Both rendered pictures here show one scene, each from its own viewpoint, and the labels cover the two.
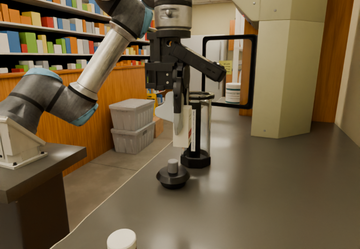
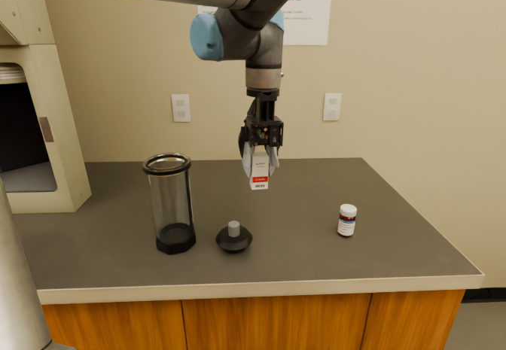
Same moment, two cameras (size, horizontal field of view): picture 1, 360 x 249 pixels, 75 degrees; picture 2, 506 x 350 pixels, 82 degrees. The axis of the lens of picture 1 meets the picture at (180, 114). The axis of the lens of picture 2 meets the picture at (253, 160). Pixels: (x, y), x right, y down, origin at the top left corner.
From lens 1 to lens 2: 98 cm
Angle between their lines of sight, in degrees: 105
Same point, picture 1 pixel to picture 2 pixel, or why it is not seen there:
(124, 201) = (285, 266)
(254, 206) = (246, 201)
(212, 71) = not seen: hidden behind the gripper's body
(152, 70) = (277, 129)
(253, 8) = (15, 22)
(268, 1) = (28, 13)
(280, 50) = (61, 86)
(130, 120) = not seen: outside the picture
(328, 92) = not seen: hidden behind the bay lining
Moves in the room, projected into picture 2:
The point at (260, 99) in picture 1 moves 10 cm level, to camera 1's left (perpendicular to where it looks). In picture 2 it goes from (66, 159) to (59, 173)
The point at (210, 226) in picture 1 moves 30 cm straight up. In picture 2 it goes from (279, 214) to (284, 116)
